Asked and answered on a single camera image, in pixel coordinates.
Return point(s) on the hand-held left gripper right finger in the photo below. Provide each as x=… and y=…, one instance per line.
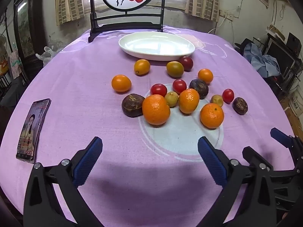
x=211, y=163

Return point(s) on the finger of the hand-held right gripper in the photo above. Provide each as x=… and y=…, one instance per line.
x=256, y=157
x=281, y=137

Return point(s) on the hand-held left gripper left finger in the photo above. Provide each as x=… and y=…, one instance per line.
x=87, y=160

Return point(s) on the dark brown water chestnut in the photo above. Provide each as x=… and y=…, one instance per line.
x=240, y=105
x=200, y=86
x=131, y=105

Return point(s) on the small yellowish longan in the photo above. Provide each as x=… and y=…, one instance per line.
x=216, y=100
x=171, y=98

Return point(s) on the large bumpy mandarin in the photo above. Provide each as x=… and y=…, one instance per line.
x=156, y=109

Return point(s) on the orange cherry tomato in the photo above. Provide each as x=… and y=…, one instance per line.
x=205, y=75
x=121, y=83
x=142, y=67

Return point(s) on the white oval plate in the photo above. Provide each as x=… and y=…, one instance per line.
x=156, y=45

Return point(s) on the smartphone with lit screen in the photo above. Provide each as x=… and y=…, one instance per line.
x=30, y=130

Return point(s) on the red cherry tomato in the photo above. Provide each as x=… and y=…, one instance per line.
x=179, y=86
x=158, y=89
x=228, y=95

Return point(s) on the blue cloth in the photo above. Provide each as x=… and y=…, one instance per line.
x=265, y=62

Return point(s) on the black monitor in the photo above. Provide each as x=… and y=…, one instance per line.
x=280, y=54

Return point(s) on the green-orange cherry tomato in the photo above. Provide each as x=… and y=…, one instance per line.
x=175, y=69

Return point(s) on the dark purple cherry tomato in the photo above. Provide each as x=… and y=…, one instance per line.
x=187, y=62

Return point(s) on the white plastic bag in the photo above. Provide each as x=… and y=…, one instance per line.
x=48, y=53

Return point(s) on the dark wooden cabinet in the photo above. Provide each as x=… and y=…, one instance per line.
x=26, y=28

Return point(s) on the beige checked curtain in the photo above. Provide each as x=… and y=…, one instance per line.
x=204, y=0
x=69, y=2

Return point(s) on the wall socket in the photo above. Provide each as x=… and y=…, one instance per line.
x=227, y=14

